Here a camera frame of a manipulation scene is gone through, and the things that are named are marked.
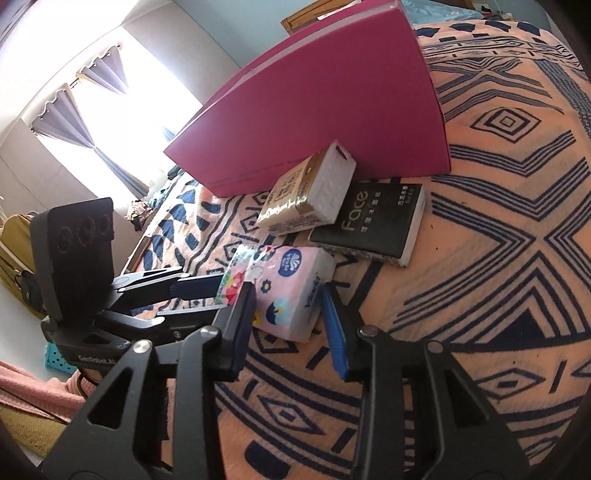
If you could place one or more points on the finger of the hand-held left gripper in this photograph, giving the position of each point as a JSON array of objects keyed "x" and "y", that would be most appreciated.
[
  {"x": 180, "y": 323},
  {"x": 198, "y": 284}
]

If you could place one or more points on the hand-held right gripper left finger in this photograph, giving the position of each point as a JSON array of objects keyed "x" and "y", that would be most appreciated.
[{"x": 240, "y": 323}]

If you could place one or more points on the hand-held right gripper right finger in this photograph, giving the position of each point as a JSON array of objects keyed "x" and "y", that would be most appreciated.
[{"x": 334, "y": 332}]

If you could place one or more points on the pink floral tissue pack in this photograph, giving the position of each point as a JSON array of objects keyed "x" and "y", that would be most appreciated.
[{"x": 291, "y": 295}]

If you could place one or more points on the black tissue pack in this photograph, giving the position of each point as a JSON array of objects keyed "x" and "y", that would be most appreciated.
[{"x": 369, "y": 221}]

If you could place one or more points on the golden tissue pack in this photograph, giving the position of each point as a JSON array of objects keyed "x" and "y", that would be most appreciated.
[{"x": 295, "y": 194}]

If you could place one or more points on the pink cardboard box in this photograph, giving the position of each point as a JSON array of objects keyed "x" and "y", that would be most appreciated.
[{"x": 323, "y": 101}]

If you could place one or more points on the yellow backpack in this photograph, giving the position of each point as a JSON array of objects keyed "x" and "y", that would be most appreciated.
[{"x": 14, "y": 258}]

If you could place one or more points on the crumpled patterned clothing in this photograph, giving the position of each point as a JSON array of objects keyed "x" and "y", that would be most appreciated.
[{"x": 137, "y": 212}]

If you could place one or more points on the blue plastic basket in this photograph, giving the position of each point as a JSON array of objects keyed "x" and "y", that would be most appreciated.
[{"x": 55, "y": 360}]

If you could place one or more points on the purple curtain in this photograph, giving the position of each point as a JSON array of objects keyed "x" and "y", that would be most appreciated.
[
  {"x": 104, "y": 74},
  {"x": 69, "y": 124}
]

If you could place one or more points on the orange navy patterned blanket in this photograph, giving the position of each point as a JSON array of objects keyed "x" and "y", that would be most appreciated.
[{"x": 485, "y": 230}]

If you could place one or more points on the mustard yellow cloth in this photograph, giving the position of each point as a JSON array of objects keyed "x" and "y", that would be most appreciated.
[{"x": 27, "y": 434}]

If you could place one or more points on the wooden bed headboard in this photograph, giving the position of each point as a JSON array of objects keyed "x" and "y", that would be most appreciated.
[{"x": 300, "y": 21}]

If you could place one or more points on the blue floral duvet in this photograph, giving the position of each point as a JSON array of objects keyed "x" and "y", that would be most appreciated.
[{"x": 438, "y": 9}]

